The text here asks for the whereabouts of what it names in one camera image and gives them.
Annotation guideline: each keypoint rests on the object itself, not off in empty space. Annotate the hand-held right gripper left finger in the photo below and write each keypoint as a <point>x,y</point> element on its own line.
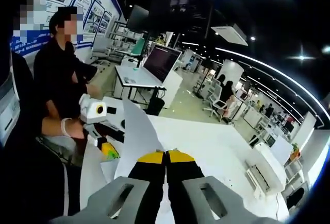
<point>147,182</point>

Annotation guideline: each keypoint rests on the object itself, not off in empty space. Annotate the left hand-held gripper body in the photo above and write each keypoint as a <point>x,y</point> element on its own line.
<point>90,108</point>

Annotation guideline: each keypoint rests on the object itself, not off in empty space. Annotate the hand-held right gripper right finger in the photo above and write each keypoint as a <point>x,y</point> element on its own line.
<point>180,182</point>

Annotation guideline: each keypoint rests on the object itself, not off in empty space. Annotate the white printing paper sheet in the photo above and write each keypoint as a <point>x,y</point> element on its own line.
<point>139,136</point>

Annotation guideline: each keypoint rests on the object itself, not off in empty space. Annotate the person's left hand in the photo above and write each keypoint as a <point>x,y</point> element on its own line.
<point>77,130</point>

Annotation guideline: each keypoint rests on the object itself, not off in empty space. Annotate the small black flat device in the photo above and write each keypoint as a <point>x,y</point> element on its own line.
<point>111,110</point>

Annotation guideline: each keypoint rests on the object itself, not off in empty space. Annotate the white wristband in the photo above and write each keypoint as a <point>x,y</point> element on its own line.
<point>66,127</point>

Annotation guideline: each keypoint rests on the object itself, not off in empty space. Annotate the white table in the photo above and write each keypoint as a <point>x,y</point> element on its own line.
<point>206,152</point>

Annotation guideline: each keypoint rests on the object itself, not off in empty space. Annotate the black bag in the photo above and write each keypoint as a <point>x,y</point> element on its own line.
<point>156,106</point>

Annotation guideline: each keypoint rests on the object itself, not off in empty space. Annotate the white workbench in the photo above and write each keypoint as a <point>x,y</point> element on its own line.
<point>136,76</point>

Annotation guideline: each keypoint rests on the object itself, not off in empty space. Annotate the white storage shelf rack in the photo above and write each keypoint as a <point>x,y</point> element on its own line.
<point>123,43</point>

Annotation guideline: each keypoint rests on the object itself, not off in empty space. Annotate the large desk monitor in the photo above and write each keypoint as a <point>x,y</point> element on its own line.
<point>162,64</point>

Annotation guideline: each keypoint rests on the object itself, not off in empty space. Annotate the white office chair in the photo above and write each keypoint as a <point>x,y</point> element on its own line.
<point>219,104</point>

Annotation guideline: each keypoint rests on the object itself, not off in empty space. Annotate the white printer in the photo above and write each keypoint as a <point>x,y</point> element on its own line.
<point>270,157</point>

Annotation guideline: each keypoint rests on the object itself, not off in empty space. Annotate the black monitor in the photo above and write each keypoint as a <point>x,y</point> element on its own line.
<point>138,18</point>

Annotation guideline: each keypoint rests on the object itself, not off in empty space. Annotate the orange potted plant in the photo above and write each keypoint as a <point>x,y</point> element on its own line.
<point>295,153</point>

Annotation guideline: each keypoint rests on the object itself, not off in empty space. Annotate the dark hanging screen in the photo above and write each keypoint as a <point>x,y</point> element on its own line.
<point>180,15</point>

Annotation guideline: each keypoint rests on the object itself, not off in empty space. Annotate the curved ceiling light strip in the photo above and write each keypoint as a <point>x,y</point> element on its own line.
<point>270,67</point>

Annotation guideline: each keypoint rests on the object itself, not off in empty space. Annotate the ceiling air conditioner unit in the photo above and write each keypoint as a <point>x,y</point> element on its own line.
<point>230,34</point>

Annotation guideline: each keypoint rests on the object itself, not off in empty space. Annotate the wall poster board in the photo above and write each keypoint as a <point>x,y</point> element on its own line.
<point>98,15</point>

